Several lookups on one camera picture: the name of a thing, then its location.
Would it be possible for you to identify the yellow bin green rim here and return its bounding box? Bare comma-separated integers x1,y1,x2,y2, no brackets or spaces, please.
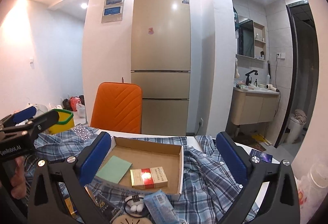
48,109,74,135

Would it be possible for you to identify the green sponge pad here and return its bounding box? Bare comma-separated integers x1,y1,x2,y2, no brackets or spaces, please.
96,156,132,184

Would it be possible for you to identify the beige three-door refrigerator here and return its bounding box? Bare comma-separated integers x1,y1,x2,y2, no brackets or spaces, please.
131,0,191,136

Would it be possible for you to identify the white hair dryer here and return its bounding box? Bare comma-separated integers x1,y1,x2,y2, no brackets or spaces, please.
266,84,280,92

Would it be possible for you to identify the dark blue small box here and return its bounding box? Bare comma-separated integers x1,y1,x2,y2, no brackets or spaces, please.
250,149,273,163

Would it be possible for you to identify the red gold cigarette pack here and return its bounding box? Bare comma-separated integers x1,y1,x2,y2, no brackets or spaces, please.
130,167,168,190

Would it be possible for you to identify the beige bathroom vanity cabinet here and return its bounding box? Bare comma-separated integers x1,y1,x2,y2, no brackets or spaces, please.
230,87,280,126

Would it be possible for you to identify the mirror cabinet with shelves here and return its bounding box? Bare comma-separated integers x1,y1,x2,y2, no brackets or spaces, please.
236,16,267,61

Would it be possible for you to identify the white trash can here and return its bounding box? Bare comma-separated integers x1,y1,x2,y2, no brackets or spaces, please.
286,109,307,143

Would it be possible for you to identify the black faucet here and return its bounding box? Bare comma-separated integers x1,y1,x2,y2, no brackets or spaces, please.
245,70,258,86

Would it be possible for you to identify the yellow blue cigarette pack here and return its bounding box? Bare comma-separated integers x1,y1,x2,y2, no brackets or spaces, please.
65,197,78,219

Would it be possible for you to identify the shallow cardboard box tray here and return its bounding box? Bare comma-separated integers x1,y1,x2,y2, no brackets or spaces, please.
94,136,184,201

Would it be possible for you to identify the orange quilted chair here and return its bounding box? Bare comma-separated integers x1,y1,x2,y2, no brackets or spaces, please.
90,82,142,134

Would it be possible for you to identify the blue plaid shirt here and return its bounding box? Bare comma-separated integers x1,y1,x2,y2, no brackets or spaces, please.
24,125,260,224

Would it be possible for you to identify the red white plastic bag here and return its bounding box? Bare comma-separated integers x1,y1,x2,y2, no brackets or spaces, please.
296,163,327,223

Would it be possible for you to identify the beige round vented disc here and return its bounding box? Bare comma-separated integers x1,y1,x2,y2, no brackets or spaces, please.
112,215,152,224

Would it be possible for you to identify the left hand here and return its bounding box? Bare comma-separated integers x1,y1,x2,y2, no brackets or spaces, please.
10,156,27,200

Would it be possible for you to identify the black face tissue pack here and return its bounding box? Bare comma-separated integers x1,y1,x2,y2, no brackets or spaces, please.
95,194,122,223

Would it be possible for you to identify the dark bathroom door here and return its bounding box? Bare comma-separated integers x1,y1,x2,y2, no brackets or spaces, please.
274,1,319,147

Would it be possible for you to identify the light blue tissue pack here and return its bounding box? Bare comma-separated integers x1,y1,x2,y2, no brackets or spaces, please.
143,190,180,224

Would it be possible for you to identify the red bag on floor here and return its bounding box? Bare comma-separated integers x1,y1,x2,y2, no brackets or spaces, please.
69,97,81,112

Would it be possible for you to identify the rhinestone studded fabric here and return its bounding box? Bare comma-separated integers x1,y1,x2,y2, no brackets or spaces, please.
72,124,98,141

